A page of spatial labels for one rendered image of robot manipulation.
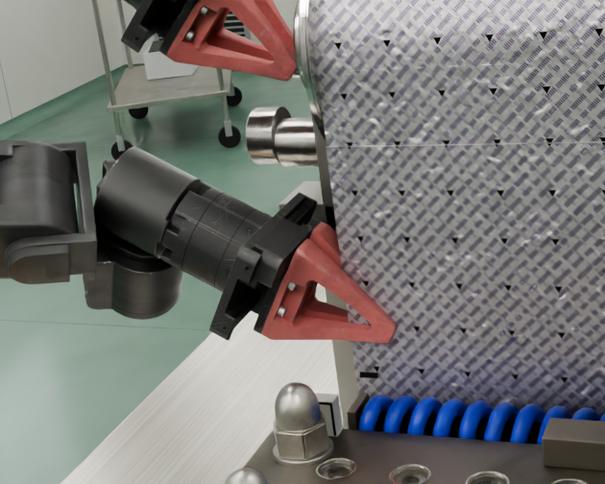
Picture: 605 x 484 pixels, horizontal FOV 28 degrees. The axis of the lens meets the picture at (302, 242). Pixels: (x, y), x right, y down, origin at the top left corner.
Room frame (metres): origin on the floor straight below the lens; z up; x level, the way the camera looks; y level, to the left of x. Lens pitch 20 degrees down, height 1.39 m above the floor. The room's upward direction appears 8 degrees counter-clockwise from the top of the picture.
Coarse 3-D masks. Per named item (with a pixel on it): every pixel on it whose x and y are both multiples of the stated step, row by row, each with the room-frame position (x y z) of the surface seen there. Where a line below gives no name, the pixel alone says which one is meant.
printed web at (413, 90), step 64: (320, 0) 0.70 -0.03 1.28; (384, 0) 0.68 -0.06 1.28; (448, 0) 0.66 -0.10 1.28; (512, 0) 0.65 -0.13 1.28; (576, 0) 0.63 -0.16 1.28; (320, 64) 0.69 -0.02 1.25; (384, 64) 0.67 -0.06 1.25; (448, 64) 0.66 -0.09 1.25; (512, 64) 0.64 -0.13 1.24; (576, 64) 0.63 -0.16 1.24; (384, 128) 0.68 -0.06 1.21; (448, 128) 0.66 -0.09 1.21; (512, 128) 0.64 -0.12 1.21; (576, 128) 0.63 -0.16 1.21
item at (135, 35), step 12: (132, 0) 0.78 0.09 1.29; (144, 0) 0.74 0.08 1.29; (156, 0) 0.75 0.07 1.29; (180, 0) 0.78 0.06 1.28; (144, 12) 0.75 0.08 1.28; (156, 12) 0.78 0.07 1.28; (132, 24) 0.75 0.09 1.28; (144, 24) 0.75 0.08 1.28; (156, 24) 0.77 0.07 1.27; (132, 36) 0.75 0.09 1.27; (144, 36) 0.75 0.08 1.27; (132, 48) 0.75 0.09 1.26
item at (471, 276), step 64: (384, 192) 0.68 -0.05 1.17; (448, 192) 0.66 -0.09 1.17; (512, 192) 0.64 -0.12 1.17; (576, 192) 0.63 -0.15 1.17; (384, 256) 0.68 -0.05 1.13; (448, 256) 0.66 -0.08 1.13; (512, 256) 0.65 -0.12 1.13; (576, 256) 0.63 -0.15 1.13; (448, 320) 0.66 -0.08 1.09; (512, 320) 0.65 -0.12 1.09; (576, 320) 0.63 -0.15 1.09; (384, 384) 0.68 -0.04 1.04; (448, 384) 0.67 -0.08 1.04; (512, 384) 0.65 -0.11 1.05; (576, 384) 0.63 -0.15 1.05
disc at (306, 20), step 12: (312, 0) 0.70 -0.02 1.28; (300, 12) 0.69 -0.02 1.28; (312, 12) 0.69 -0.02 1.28; (300, 24) 0.69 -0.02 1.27; (312, 24) 0.69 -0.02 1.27; (300, 36) 0.69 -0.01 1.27; (312, 36) 0.69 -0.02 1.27; (312, 48) 0.69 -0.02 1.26; (312, 60) 0.69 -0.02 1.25; (312, 72) 0.68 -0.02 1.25; (312, 84) 0.68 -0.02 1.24; (312, 96) 0.68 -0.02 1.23; (312, 108) 0.69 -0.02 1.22; (324, 132) 0.69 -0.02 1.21
